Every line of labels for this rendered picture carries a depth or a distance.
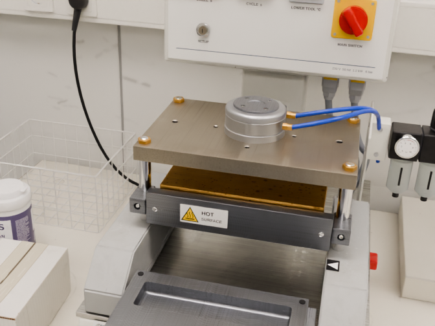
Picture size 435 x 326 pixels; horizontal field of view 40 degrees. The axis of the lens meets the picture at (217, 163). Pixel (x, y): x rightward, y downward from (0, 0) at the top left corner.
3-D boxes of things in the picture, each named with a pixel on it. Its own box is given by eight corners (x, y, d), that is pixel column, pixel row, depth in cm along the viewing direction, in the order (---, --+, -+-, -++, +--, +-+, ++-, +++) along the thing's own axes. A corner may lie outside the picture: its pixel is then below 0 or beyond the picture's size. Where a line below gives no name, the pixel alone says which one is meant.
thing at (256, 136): (186, 136, 99) (186, 59, 93) (379, 162, 93) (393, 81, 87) (134, 209, 78) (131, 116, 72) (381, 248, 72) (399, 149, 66)
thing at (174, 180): (194, 156, 92) (195, 97, 88) (340, 176, 88) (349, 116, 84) (159, 212, 77) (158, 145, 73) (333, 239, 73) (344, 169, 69)
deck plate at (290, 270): (181, 158, 114) (181, 154, 113) (369, 184, 107) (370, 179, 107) (76, 316, 73) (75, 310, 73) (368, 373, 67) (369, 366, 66)
